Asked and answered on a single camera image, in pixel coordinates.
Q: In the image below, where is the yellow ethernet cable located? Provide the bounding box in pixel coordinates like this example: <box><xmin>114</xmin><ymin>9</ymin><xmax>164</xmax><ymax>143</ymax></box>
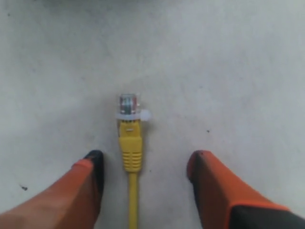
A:
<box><xmin>114</xmin><ymin>93</ymin><xmax>152</xmax><ymax>229</ymax></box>

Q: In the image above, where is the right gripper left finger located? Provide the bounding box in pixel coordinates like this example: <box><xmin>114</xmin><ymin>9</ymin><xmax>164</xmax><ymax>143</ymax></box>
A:
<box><xmin>0</xmin><ymin>150</ymin><xmax>104</xmax><ymax>229</ymax></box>

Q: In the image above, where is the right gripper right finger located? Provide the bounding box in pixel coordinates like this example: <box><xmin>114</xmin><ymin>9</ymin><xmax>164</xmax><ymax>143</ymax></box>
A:
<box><xmin>187</xmin><ymin>150</ymin><xmax>305</xmax><ymax>229</ymax></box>

